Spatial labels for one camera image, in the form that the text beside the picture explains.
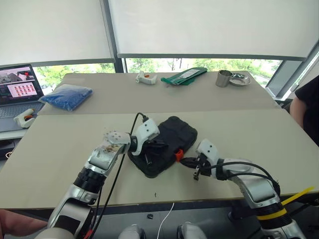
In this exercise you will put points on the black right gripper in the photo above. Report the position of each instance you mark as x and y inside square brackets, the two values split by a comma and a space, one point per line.
[204, 166]

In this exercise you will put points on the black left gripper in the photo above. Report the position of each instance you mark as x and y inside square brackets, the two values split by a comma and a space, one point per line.
[155, 144]

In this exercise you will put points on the black plastic tool case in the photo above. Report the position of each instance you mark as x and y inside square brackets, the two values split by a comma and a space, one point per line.
[179, 137]

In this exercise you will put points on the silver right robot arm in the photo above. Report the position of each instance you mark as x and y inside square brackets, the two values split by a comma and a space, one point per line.
[254, 186]

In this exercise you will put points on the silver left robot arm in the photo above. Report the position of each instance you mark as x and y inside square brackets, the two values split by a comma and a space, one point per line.
[99, 154]

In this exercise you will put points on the small black floor scrap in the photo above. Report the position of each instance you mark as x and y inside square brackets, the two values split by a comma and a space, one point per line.
[149, 216]

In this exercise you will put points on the black table leg base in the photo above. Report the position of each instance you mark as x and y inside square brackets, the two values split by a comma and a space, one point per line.
[238, 211]

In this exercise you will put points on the grey rounded shape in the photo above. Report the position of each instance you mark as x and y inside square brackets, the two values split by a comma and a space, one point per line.
[132, 232]
[190, 231]

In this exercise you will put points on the white glue gun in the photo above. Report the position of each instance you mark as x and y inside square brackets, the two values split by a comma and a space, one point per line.
[24, 119]
[145, 79]

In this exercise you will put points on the green flat packet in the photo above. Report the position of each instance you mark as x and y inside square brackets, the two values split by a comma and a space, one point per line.
[184, 76]

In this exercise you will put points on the steel cup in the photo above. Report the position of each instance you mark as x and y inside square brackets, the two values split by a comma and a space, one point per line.
[223, 79]

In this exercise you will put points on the shallow steel dish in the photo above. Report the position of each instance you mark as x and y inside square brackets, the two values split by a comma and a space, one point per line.
[240, 80]

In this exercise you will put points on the blue bag of pellets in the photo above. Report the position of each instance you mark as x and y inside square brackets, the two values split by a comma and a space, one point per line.
[66, 97]

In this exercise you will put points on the person in black shirt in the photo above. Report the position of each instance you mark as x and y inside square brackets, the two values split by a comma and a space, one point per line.
[307, 109]

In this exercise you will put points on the white roller blind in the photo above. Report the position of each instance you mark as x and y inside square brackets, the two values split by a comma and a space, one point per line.
[211, 25]
[49, 27]

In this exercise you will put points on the open grey laptop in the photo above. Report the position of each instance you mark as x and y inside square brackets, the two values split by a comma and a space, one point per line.
[18, 87]

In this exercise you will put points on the bare-skinned bystander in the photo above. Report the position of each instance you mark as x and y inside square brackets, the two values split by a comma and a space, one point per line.
[15, 222]

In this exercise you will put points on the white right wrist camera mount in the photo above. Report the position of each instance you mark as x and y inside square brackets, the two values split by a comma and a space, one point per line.
[208, 149]

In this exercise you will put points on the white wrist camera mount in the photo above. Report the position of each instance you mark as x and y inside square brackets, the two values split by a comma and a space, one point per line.
[208, 149]
[144, 132]

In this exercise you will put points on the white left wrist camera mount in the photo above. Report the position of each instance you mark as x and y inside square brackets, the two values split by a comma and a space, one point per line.
[144, 132]

